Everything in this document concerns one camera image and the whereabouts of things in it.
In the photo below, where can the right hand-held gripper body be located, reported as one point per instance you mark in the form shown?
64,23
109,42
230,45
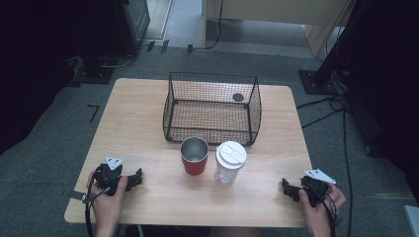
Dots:
314,191

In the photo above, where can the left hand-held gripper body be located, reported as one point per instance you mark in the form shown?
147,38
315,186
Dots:
108,177

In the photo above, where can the beige wooden furniture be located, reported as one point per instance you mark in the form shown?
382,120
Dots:
280,10

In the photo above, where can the red steel-lined cup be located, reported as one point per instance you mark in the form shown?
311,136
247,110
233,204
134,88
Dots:
194,166

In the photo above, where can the black floor base plate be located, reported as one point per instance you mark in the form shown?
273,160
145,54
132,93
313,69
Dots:
95,74

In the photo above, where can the dark curtain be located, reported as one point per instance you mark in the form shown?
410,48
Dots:
39,65
392,82

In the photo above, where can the person's right hand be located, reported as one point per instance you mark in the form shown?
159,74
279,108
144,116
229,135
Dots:
318,217

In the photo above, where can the person's left hand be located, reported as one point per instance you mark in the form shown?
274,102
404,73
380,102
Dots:
107,207

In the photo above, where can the grey tape piece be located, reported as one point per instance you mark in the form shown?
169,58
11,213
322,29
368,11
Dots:
75,194

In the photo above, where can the black metal stand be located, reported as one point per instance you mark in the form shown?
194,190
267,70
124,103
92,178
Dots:
342,42

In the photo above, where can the black cabinet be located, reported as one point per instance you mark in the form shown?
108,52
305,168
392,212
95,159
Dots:
131,26

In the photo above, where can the white flat object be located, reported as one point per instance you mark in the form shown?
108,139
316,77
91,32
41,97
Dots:
413,222

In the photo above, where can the black tape strip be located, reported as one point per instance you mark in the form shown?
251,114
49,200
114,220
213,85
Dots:
190,48

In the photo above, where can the clear cup with white lid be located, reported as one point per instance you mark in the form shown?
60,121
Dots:
230,154

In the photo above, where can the black round table grommet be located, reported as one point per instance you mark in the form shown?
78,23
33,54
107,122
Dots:
237,97

